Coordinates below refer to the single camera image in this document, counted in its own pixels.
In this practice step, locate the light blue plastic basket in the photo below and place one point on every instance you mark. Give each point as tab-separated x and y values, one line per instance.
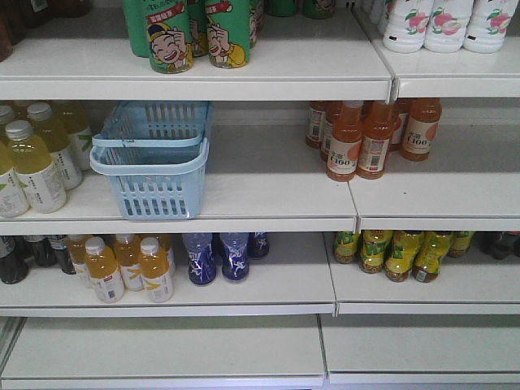
154	154

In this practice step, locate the blue sports drink bottle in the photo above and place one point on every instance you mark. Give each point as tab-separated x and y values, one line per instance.
258	245
201	265
235	265

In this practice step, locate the orange C100 juice bottle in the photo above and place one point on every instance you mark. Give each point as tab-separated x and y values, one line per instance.
346	141
424	116
377	132

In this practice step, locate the yellow iced tea bottle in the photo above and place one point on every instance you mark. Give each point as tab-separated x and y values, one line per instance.
374	248
435	247
404	248
461	243
345	246

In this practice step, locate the orange vitamin drink bottle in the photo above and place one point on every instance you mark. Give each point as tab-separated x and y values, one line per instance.
104	271
155	270
127	249
76	247

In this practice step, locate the white store shelving unit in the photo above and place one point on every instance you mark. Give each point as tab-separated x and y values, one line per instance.
286	279

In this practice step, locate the green cartoon tea can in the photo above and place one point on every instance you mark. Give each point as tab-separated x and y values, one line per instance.
228	33
168	36

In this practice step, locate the pale yellow drink bottle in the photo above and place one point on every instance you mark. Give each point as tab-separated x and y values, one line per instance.
47	125
13	200
73	117
35	168

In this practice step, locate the dark drink bottle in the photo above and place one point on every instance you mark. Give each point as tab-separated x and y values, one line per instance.
13	268
58	244
41	250

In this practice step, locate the white peach drink bottle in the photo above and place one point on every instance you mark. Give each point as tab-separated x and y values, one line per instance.
485	33
407	24
447	25

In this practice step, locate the cola bottle red label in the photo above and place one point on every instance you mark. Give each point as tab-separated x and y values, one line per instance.
500	244

